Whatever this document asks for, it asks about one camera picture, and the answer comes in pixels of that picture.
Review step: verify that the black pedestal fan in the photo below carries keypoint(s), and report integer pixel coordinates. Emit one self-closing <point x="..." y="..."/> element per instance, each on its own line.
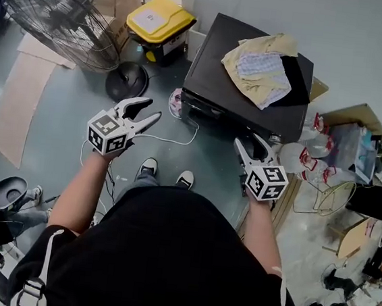
<point x="62" y="23"/>

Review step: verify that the person's black shirt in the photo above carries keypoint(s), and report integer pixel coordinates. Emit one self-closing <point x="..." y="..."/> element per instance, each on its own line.
<point x="165" y="265"/>

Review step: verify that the clear plastic storage bin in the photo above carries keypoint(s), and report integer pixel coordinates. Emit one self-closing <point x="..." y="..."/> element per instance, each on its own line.
<point x="351" y="148"/>

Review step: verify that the yellow knitted cloth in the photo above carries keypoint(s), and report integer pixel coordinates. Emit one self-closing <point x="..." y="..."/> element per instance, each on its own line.
<point x="249" y="83"/>

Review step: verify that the flat cardboard sheet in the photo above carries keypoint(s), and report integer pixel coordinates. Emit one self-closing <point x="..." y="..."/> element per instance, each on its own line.
<point x="19" y="103"/>
<point x="35" y="49"/>

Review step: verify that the pink plastic bag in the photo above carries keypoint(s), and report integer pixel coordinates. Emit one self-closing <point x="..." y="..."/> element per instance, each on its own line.
<point x="175" y="101"/>

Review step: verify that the person's right forearm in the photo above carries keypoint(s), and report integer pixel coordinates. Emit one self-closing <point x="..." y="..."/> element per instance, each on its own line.
<point x="264" y="231"/>

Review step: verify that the person's right shoe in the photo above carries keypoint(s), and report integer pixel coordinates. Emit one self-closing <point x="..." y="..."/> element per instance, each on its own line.
<point x="185" y="179"/>

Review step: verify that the brown wooden board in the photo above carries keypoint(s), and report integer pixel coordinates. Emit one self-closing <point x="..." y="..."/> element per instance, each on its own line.
<point x="358" y="114"/>

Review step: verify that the yellow-lidded bin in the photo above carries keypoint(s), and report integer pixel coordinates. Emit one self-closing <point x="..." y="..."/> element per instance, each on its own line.
<point x="157" y="19"/>

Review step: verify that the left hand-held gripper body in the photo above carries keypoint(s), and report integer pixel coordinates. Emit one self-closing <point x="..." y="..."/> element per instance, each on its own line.
<point x="106" y="133"/>

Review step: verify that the round wooden board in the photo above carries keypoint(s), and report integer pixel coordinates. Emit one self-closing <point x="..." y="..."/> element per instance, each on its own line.
<point x="353" y="237"/>

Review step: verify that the blue checked cloth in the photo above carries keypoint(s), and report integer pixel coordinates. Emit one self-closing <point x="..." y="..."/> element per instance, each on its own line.
<point x="264" y="66"/>

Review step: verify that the person's left shoe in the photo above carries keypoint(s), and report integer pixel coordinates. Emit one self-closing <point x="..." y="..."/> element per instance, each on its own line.
<point x="148" y="168"/>

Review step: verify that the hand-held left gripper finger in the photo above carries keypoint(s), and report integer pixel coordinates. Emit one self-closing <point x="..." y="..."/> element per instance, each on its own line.
<point x="148" y="122"/>
<point x="133" y="103"/>

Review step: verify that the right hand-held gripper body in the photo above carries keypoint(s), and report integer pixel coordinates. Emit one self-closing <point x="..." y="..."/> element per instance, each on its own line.
<point x="266" y="182"/>

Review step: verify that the person's grey trousers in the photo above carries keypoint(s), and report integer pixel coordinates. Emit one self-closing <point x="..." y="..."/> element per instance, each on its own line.
<point x="140" y="186"/>

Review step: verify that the person's shoe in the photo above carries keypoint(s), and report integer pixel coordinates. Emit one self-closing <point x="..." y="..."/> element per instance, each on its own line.
<point x="148" y="168"/>
<point x="185" y="179"/>

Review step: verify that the black cloth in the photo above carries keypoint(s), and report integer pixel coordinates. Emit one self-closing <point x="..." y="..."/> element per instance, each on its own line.
<point x="297" y="78"/>

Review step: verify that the person's left forearm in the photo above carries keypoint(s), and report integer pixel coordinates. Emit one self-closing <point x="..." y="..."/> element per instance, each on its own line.
<point x="78" y="191"/>

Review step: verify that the black table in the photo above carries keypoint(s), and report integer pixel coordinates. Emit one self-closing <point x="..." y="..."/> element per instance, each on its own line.
<point x="216" y="70"/>

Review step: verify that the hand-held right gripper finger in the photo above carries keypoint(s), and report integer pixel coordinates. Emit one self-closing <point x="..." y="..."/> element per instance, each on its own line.
<point x="265" y="151"/>
<point x="243" y="152"/>

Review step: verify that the small cardboard piece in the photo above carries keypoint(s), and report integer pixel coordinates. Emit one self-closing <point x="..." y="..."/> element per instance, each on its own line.
<point x="319" y="89"/>

